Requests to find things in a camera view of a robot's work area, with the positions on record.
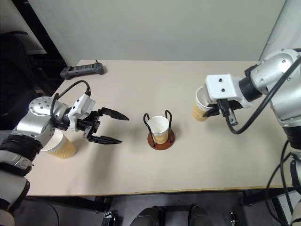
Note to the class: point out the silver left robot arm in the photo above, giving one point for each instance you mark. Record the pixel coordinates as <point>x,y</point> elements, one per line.
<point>33,127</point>

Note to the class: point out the dark grey remote controller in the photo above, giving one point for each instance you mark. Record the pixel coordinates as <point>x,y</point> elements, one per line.
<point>82,70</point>

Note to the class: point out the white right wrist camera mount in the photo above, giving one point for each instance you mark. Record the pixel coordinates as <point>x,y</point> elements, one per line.
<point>223,87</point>

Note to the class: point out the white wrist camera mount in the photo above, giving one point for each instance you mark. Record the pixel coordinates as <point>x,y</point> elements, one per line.
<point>223,87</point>
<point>82,106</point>

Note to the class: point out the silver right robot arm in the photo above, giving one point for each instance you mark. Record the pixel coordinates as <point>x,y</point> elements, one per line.
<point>279,77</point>

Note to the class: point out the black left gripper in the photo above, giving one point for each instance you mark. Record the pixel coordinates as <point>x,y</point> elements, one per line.
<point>90,123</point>

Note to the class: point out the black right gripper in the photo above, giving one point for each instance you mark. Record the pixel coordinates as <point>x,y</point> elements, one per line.
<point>231,104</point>

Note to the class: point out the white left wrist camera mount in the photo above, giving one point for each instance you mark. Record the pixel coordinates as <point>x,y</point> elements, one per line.
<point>82,106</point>

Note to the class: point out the ribbed brown paper cup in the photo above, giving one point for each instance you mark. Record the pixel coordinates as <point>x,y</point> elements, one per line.
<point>62,147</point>
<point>160,129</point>
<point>198,110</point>

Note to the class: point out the black chair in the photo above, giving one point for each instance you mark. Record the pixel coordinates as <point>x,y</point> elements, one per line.
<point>14,77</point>

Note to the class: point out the dark rounded shape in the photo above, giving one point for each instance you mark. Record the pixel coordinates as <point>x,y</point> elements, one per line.
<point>199,216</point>
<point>148,217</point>

